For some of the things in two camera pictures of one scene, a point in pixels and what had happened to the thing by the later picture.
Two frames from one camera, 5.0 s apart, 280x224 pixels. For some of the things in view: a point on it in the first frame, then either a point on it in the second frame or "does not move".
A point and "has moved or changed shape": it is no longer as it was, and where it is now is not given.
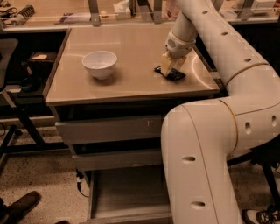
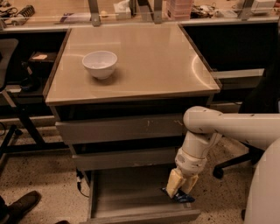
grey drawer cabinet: (109, 103) does not move
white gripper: (177, 46) -> (190, 163)
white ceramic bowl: (100, 63) does not move
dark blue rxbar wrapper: (174, 74) has moved or changed shape
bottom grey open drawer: (129, 195) does not move
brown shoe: (14, 213) does not move
